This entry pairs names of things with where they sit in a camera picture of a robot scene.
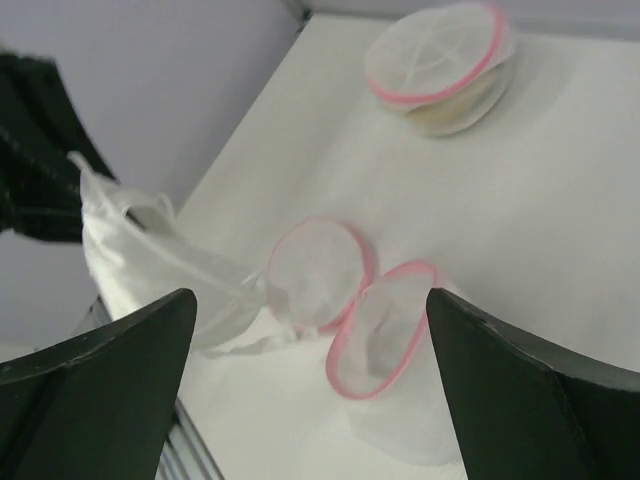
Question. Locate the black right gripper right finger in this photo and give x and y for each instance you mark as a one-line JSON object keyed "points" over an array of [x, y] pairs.
{"points": [[526, 408]]}

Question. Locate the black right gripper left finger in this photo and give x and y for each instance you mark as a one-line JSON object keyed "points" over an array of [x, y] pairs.
{"points": [[48, 409]]}

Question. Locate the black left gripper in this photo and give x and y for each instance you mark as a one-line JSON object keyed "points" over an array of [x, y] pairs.
{"points": [[40, 186]]}

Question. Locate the white cloth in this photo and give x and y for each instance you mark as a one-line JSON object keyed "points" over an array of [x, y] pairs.
{"points": [[136, 255]]}

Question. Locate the white mesh laundry bag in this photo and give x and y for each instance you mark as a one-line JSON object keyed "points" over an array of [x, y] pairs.
{"points": [[443, 68], [381, 362]]}

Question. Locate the aluminium mounting rail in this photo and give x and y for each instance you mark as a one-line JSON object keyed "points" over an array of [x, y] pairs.
{"points": [[190, 445]]}

